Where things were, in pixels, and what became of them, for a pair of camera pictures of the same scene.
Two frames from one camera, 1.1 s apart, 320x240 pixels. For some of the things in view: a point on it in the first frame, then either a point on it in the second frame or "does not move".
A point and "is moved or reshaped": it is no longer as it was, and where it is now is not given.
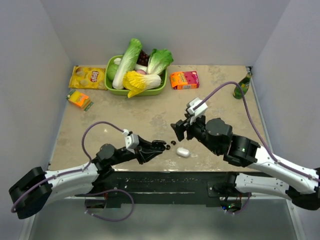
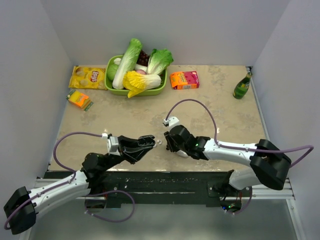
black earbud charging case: [158, 145] is moved or reshaped
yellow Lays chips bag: [88, 78] does not move
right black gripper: [179, 127] -> [169, 142]
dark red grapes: [143, 58] does not move
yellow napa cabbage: [135, 83] does not move
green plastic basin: [156, 90] does not move
